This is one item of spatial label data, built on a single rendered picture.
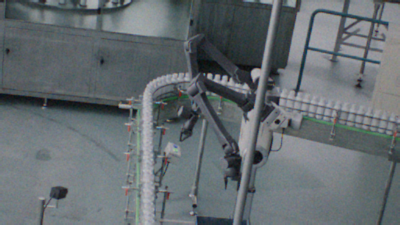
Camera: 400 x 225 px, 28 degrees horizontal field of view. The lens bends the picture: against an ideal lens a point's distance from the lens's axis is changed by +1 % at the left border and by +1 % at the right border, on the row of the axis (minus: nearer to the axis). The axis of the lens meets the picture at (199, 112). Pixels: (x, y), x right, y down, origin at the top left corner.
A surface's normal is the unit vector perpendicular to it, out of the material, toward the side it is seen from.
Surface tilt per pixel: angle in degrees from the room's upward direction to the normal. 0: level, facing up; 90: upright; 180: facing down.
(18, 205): 0
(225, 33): 90
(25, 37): 90
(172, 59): 90
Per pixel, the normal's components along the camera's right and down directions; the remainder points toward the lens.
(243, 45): 0.07, 0.39
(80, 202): 0.15, -0.92
